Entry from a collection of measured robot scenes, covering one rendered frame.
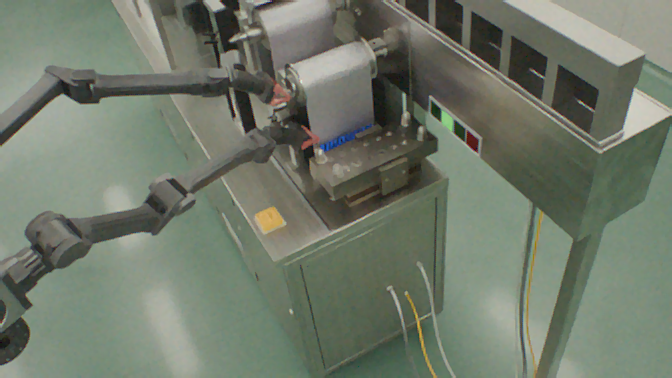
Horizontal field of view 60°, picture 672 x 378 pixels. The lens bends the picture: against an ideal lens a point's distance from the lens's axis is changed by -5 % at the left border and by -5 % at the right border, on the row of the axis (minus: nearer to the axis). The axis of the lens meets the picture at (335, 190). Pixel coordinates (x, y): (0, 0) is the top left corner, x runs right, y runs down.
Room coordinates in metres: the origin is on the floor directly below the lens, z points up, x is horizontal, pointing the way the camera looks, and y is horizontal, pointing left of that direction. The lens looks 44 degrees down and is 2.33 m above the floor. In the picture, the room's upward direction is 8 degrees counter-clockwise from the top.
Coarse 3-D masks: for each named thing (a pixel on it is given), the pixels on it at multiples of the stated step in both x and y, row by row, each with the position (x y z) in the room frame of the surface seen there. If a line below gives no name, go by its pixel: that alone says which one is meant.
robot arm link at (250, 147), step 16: (240, 144) 1.39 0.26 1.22; (256, 144) 1.41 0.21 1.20; (208, 160) 1.30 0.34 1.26; (224, 160) 1.31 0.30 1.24; (240, 160) 1.35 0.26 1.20; (176, 176) 1.21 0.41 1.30; (192, 176) 1.22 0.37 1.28; (208, 176) 1.24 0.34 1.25; (192, 192) 1.19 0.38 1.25; (176, 208) 1.11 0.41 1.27
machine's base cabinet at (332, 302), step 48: (192, 144) 2.25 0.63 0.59; (240, 240) 1.81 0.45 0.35; (336, 240) 1.29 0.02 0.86; (384, 240) 1.36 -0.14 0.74; (432, 240) 1.44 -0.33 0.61; (288, 288) 1.25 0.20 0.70; (336, 288) 1.28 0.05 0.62; (384, 288) 1.36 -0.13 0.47; (432, 288) 1.44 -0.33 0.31; (336, 336) 1.27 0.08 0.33; (384, 336) 1.35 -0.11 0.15
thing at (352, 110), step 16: (352, 96) 1.62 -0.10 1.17; (368, 96) 1.64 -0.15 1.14; (320, 112) 1.57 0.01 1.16; (336, 112) 1.60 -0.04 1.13; (352, 112) 1.62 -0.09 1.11; (368, 112) 1.64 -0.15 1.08; (320, 128) 1.57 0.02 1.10; (336, 128) 1.59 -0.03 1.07; (352, 128) 1.62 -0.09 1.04; (320, 144) 1.57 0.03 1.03
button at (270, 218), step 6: (264, 210) 1.41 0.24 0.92; (270, 210) 1.40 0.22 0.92; (258, 216) 1.38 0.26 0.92; (264, 216) 1.38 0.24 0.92; (270, 216) 1.38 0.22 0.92; (276, 216) 1.37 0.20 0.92; (258, 222) 1.37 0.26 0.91; (264, 222) 1.35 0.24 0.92; (270, 222) 1.35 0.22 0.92; (276, 222) 1.35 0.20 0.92; (282, 222) 1.36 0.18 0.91; (264, 228) 1.33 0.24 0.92; (270, 228) 1.34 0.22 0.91
